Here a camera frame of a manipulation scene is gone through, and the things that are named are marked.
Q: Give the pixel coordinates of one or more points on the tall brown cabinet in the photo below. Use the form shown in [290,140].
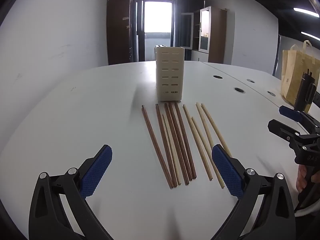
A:
[118,30]

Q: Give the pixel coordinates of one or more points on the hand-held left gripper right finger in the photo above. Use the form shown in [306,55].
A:
[226,172]

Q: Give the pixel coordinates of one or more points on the person's right hand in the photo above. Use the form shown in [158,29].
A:
[301,178]

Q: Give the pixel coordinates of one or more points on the wooden glass-door cabinet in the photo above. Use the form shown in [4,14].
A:
[215,35]

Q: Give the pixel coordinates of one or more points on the dark curtain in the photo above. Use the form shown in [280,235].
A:
[186,22]

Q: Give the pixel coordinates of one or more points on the glass balcony door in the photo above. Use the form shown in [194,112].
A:
[156,17]

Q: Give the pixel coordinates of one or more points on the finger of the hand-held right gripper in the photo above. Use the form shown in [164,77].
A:
[280,130]
[291,113]

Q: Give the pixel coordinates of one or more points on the black cylindrical object with loop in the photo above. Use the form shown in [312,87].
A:
[303,92]

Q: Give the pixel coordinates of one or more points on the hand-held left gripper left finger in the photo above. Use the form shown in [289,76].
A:
[100,170]

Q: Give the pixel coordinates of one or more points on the cream slotted utensil holder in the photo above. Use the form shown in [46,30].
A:
[170,80]

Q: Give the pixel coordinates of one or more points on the ceiling strip light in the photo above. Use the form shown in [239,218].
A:
[311,36]
[307,12]

